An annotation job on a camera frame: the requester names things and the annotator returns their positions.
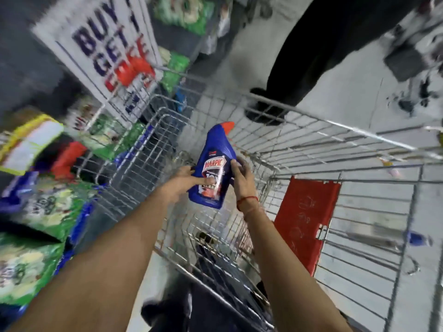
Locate pile of green detergent packets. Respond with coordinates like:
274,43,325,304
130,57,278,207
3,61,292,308
0,171,99,308

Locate blue cleaner bottle red cap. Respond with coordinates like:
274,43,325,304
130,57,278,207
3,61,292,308
188,122,238,210

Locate green packet on shelf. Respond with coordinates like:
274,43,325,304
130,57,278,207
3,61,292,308
159,47,191,95

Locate red cart child seat flap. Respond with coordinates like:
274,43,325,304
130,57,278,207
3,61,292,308
273,176,342,277

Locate person's right hand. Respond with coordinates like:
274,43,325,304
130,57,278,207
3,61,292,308
230,156,259,205

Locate yellow and white packet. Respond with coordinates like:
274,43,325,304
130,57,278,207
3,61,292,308
0,113,65,176

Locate white promotion sign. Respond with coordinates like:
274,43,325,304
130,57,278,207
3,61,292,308
30,0,164,119

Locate person's dark trousers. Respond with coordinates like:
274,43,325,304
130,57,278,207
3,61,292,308
140,235,275,332

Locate red packet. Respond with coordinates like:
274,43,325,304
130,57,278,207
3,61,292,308
51,141,88,179

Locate metal wire shopping cart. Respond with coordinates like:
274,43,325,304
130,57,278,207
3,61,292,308
74,64,443,332

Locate red thread wristband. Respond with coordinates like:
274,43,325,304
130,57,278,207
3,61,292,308
237,196,260,212

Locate person's left hand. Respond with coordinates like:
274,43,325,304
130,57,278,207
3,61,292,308
160,165,217,205

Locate green and white large packet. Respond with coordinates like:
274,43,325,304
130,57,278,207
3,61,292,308
152,0,216,36

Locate person's right forearm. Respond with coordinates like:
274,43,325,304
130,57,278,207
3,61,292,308
239,199,354,332

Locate person's left forearm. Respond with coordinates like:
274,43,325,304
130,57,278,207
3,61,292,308
7,185,180,332

